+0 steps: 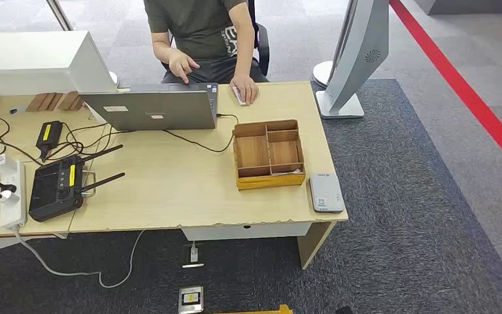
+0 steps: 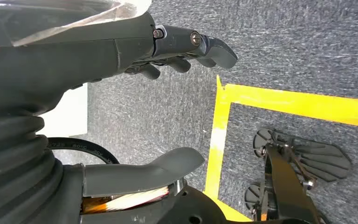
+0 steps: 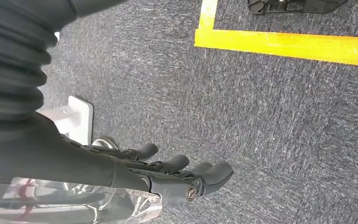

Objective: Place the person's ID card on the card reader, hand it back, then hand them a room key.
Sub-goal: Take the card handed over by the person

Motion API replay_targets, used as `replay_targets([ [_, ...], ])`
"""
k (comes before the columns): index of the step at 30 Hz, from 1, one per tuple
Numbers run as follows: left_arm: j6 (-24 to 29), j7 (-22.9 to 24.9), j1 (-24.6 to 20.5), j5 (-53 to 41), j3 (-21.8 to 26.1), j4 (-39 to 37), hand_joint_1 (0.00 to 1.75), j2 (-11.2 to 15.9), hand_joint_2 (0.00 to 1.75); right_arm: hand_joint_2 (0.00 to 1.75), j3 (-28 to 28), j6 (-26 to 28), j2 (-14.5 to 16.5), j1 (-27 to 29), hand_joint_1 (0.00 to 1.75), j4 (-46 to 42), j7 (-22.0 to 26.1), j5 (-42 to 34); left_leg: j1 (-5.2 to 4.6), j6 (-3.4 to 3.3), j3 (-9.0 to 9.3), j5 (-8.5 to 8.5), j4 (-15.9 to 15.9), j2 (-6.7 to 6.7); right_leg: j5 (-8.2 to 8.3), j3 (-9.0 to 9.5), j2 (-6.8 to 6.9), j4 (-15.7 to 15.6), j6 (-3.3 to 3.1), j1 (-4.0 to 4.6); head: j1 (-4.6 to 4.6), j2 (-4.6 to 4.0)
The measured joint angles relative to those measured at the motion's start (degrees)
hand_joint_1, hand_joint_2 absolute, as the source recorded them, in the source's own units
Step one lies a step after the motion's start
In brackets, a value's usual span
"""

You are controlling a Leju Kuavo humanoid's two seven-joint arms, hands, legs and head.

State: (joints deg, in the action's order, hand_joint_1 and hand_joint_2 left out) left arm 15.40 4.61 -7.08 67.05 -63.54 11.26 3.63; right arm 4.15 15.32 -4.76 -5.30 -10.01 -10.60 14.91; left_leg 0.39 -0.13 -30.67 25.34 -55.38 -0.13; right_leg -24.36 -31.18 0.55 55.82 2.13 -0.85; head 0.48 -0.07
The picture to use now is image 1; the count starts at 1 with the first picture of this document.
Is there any person's left hand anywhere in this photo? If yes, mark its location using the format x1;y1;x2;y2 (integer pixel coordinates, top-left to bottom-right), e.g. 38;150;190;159
230;74;259;106

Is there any person's right hand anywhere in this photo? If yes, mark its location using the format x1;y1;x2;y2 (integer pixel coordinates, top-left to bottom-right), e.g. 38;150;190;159
168;48;201;84

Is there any wooden organizer tray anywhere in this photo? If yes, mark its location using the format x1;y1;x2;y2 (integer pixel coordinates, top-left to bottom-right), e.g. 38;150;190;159
233;119;307;191

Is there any person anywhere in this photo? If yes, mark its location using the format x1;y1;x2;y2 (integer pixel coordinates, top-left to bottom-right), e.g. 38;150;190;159
143;0;271;106

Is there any white card reader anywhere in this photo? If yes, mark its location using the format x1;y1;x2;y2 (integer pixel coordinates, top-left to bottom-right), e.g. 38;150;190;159
308;173;346;214

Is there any black office chair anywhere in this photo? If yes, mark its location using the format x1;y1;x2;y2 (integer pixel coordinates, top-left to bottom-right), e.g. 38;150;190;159
161;0;271;78

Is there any grey laptop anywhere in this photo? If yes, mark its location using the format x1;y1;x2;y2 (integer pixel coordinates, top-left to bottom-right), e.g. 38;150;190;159
78;82;219;131

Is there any wooden slat block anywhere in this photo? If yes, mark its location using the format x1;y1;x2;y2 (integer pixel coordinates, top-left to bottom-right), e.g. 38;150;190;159
25;92;63;113
58;91;85;111

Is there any grey kiosk stand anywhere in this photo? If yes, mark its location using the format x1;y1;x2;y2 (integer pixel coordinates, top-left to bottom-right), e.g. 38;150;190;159
314;0;390;120

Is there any metal pole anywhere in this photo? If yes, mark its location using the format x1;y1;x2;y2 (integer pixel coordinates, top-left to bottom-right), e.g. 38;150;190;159
45;0;75;32

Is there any black power adapter yellow label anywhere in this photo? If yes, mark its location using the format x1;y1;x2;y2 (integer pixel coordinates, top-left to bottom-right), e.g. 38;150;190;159
35;120;64;162

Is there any white boxy cabinet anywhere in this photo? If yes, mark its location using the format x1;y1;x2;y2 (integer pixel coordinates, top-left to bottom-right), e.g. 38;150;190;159
0;30;118;96

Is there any floor socket with plug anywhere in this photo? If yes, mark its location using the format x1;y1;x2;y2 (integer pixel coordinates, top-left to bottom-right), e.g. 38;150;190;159
181;241;205;269

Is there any black remote controller with antennas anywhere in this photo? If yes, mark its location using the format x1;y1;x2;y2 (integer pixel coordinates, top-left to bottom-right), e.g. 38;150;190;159
28;144;126;223

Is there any dark grey carpet mat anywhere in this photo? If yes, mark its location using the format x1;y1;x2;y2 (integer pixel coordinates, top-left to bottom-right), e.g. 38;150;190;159
0;78;502;314

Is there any silver floor outlet box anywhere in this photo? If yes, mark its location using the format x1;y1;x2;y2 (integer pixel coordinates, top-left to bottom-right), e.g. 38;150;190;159
178;286;205;314

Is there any red floor tape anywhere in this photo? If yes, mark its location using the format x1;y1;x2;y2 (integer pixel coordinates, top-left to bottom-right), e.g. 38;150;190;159
389;0;502;179

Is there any white power strip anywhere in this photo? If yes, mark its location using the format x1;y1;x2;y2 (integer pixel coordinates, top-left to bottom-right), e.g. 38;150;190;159
0;156;27;230

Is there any yellow flat object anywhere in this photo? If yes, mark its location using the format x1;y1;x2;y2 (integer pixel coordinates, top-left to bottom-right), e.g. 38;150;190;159
203;304;294;314

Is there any grey raised platform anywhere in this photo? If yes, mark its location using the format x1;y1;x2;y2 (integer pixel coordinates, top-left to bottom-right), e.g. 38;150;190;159
413;0;502;16

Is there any black laptop charger cable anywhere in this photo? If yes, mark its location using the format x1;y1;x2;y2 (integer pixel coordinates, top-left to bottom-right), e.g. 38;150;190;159
163;113;240;154

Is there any black tangled adapter cable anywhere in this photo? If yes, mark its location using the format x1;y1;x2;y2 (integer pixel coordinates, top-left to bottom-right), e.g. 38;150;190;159
45;122;120;162

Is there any black looped cable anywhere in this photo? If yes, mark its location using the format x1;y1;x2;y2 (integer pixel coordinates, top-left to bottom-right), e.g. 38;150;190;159
0;94;44;200

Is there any white power cable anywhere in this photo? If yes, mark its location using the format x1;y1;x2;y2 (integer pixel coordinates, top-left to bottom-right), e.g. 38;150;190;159
13;225;147;290

